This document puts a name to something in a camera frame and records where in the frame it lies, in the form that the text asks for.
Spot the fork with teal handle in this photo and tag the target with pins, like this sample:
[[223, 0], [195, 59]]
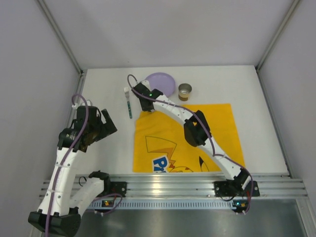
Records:
[[126, 92]]

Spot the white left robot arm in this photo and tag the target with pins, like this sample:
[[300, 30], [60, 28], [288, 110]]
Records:
[[60, 212]]

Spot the purple plastic plate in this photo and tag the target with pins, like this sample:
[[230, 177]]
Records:
[[163, 82]]

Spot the yellow cartoon print cloth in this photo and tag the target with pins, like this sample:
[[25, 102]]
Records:
[[160, 145]]

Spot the black right arm base bracket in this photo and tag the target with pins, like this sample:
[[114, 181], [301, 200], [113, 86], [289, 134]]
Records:
[[228, 188]]

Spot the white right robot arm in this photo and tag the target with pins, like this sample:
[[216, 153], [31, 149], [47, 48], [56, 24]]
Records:
[[197, 133]]

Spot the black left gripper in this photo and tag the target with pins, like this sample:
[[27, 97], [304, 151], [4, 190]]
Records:
[[104, 125]]

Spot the metal cup with brown base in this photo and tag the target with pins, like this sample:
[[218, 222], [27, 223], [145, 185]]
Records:
[[184, 91]]

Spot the aluminium mounting rail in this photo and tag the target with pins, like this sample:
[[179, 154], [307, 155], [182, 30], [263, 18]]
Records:
[[200, 186]]

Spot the perforated grey cable duct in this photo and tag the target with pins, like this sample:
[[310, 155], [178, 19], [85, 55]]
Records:
[[129, 204]]

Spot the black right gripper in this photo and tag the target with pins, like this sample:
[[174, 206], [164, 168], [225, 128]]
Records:
[[146, 104]]

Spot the black left arm base bracket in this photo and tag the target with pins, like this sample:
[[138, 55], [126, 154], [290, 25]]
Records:
[[118, 188]]

